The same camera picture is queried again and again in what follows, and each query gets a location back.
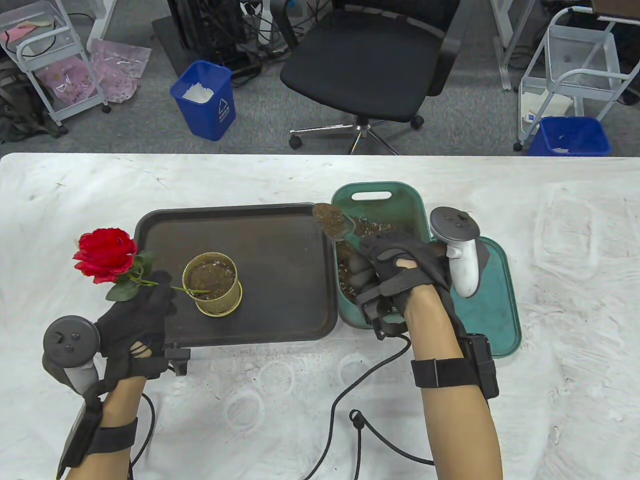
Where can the person's right hand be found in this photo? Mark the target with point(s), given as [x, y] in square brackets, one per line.
[410, 255]

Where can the person's left hand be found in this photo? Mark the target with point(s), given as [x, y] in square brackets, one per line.
[136, 331]

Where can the brown potting mix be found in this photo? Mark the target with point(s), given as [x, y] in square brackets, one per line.
[212, 277]
[347, 285]

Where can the red artificial rose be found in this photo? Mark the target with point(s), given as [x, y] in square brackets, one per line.
[105, 252]

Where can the green plastic garden scoop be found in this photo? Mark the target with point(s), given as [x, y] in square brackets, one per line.
[332, 220]

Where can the teal plastic bin lid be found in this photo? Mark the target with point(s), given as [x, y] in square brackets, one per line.
[500, 310]

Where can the person's right forearm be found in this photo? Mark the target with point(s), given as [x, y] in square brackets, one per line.
[460, 435]

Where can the person's left forearm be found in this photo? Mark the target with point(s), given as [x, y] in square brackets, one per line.
[120, 400]

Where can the gray right hand controller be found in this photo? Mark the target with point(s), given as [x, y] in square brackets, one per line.
[465, 270]

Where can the gray hand controller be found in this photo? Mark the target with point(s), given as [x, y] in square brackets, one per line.
[465, 270]
[70, 345]

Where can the gray left hand controller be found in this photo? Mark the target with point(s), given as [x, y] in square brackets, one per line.
[70, 345]

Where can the teal plastic storage bin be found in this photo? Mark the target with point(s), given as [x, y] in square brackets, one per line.
[350, 317]

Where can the gold ribbed flower pot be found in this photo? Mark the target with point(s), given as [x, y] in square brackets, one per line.
[220, 305]

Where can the dark brown plastic tray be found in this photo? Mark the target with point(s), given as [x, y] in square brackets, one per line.
[280, 260]

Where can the blue plastic waste bin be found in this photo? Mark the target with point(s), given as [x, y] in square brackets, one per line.
[570, 142]

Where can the black office chair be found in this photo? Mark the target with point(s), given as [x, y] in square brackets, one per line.
[360, 65]

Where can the blue bin with white paper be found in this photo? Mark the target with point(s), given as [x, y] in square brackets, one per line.
[210, 112]

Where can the dark backpack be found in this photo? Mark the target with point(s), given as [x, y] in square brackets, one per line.
[20, 115]

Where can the white cart with white box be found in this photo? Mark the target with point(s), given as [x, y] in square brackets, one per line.
[580, 50]

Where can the pink plastic bag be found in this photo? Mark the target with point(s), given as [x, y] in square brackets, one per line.
[120, 65]

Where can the white power strip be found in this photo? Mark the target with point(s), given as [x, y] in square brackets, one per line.
[262, 22]

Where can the white cart with pink bag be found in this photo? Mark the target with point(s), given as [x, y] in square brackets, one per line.
[35, 55]

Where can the black computer tower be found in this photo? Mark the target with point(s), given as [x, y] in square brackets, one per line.
[210, 30]

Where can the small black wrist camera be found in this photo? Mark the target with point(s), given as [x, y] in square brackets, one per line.
[179, 361]
[380, 315]

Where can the white table leg frame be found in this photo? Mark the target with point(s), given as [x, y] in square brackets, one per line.
[502, 50]
[102, 20]

